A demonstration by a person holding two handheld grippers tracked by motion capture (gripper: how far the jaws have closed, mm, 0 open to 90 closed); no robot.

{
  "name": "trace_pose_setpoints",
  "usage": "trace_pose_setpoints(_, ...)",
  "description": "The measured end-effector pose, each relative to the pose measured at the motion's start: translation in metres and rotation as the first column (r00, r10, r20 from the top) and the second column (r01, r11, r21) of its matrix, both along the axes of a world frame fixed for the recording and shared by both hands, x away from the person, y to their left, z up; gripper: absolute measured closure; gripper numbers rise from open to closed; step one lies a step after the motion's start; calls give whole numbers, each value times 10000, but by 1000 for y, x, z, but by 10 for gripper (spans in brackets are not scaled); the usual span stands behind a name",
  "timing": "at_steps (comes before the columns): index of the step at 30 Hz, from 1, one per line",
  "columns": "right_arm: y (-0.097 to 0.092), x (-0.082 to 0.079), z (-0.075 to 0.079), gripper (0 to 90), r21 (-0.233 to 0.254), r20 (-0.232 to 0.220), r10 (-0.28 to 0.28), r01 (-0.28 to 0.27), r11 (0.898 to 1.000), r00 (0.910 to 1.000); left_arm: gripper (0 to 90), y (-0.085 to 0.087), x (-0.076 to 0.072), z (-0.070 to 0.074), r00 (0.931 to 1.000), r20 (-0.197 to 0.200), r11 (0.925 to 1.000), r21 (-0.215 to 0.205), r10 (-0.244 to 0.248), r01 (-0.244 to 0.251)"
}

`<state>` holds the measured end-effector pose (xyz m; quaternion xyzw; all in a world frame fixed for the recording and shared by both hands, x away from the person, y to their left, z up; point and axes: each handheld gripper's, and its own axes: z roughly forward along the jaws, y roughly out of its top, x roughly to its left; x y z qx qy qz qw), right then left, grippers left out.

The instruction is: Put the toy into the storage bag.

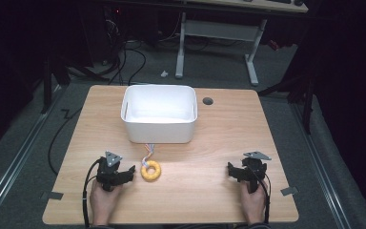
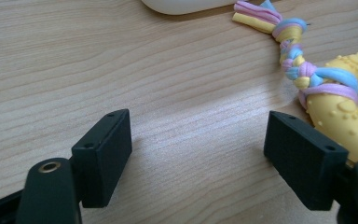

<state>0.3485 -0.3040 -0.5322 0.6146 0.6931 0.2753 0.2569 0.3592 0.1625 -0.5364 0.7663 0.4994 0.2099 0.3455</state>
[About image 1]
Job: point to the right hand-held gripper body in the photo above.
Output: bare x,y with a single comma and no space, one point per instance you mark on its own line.
253,171

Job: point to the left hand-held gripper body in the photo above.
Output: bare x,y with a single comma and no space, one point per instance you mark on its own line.
108,173

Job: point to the white plastic bin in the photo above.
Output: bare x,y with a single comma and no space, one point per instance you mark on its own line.
158,127

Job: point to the person's right hand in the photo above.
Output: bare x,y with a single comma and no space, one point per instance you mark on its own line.
253,205

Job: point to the grey tape piece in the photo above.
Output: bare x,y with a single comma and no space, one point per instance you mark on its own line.
289,191
52,195

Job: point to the black stand leg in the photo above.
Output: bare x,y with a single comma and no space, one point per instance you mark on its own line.
47,86
306,108

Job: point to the white scrap on floor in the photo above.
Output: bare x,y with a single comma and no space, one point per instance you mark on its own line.
164,74

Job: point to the desk with grey metal legs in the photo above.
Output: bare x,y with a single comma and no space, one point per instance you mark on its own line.
217,30

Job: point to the aluminium floor rail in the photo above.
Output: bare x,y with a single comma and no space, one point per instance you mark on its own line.
12,165
321,165

